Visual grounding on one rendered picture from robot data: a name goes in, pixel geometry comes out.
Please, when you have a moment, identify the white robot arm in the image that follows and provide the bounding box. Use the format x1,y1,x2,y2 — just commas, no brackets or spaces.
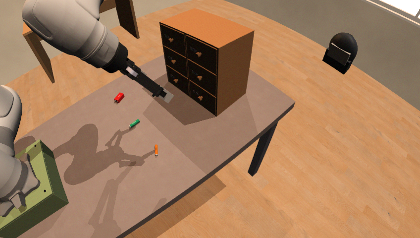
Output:
0,0,119,217

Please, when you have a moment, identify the dark brown drawer front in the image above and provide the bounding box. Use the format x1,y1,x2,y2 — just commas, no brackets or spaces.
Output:
161,24,186,56
167,65,189,95
164,46,188,77
189,80,216,114
186,35,217,73
188,59,216,96

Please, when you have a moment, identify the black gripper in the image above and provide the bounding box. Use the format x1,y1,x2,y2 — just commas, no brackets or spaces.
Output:
101,42,174,103

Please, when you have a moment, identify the green aa battery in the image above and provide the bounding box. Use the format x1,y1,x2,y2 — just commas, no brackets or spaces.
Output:
129,119,140,128

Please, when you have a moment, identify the red nine-volt battery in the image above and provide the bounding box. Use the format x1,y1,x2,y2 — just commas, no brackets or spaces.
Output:
114,93,125,103

